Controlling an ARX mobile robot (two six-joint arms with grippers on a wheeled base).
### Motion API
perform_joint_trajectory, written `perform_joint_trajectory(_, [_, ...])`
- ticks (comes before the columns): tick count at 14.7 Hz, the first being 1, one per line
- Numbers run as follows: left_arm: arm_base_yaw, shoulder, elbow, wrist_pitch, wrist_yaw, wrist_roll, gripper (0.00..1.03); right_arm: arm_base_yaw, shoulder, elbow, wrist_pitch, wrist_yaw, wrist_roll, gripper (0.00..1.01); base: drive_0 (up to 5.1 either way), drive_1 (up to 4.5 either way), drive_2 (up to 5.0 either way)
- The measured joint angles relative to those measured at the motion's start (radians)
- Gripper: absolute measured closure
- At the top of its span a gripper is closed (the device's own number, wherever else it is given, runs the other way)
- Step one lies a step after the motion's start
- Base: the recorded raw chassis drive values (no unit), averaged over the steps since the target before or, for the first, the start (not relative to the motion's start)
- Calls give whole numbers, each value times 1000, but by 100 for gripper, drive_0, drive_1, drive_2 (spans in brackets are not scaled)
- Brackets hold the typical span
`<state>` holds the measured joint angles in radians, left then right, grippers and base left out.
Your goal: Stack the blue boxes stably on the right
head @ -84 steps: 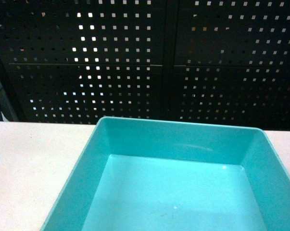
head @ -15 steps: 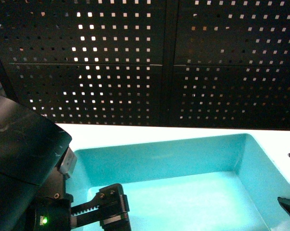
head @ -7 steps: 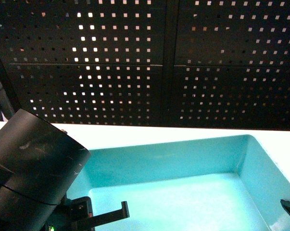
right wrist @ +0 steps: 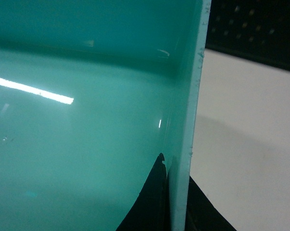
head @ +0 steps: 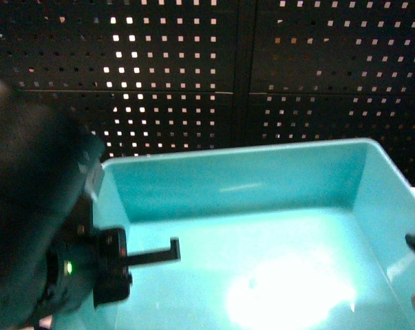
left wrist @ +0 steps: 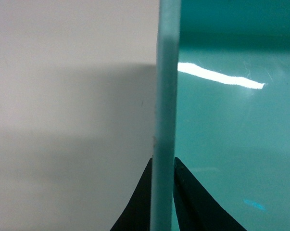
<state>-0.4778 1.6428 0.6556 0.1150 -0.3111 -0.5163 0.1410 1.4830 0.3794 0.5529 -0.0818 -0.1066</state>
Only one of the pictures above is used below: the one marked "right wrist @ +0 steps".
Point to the black perforated panel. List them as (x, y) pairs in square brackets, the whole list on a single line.
[(256, 30)]

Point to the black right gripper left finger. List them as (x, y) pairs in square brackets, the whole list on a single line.
[(147, 213)]

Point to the teal plastic bin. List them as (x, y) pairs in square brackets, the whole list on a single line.
[(91, 93)]

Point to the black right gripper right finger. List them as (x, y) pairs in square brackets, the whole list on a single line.
[(201, 215)]

